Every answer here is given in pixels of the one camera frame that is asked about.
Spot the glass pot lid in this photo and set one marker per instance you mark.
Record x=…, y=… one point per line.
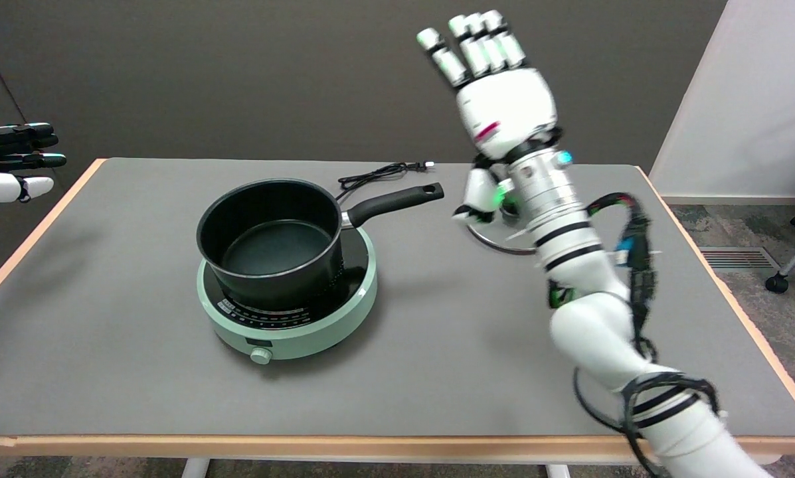
x=497, y=239

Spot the grey table mat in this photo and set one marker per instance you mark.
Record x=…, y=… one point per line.
x=344, y=345

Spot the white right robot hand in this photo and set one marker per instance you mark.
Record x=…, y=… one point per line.
x=497, y=99

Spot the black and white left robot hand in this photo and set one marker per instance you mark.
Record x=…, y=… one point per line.
x=8, y=159

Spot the white table leg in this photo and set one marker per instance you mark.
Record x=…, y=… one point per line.
x=557, y=471
x=195, y=467

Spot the green round induction cooker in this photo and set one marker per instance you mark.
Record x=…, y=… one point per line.
x=304, y=318

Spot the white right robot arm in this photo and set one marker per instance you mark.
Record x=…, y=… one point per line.
x=590, y=285

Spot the floor air vent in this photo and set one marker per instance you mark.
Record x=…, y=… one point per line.
x=739, y=257

